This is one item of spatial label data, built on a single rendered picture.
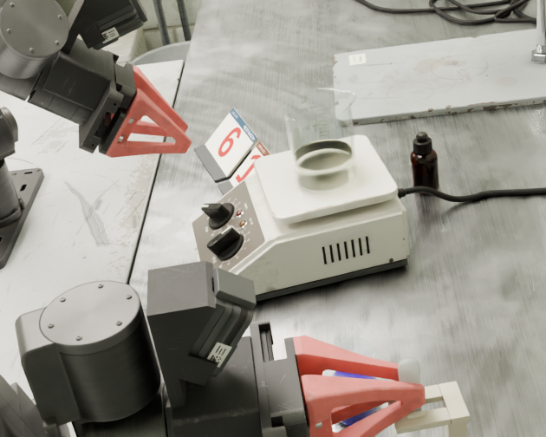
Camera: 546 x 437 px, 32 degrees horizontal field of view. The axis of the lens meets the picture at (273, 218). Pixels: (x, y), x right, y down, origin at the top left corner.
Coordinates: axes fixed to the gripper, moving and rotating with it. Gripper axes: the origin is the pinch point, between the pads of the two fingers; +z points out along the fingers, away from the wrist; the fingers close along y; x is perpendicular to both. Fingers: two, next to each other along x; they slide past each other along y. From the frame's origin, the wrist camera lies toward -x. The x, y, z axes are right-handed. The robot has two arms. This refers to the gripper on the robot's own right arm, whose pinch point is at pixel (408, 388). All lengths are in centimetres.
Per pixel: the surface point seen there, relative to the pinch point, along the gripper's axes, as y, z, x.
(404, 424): -1.4, -0.7, 1.6
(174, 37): 279, -29, 84
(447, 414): -1.2, 2.1, 1.6
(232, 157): 55, -10, 12
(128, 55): 238, -41, 71
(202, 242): 36.0, -13.6, 10.8
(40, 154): 68, -35, 14
